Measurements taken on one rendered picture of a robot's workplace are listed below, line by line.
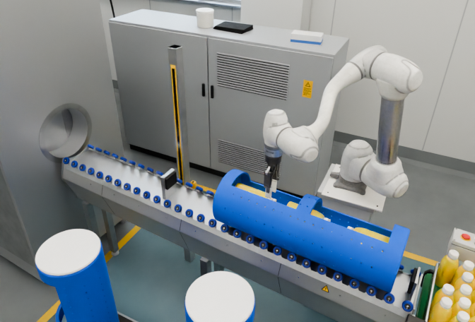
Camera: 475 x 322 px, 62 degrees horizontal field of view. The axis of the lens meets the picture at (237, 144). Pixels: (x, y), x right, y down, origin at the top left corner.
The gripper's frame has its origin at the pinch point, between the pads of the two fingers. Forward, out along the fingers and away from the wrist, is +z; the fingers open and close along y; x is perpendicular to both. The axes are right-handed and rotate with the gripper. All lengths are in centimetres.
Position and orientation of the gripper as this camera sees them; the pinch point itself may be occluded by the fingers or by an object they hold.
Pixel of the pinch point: (271, 188)
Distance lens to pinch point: 190.5
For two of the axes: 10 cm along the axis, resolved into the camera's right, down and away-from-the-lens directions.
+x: 8.6, 2.7, -4.3
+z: -0.1, 8.6, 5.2
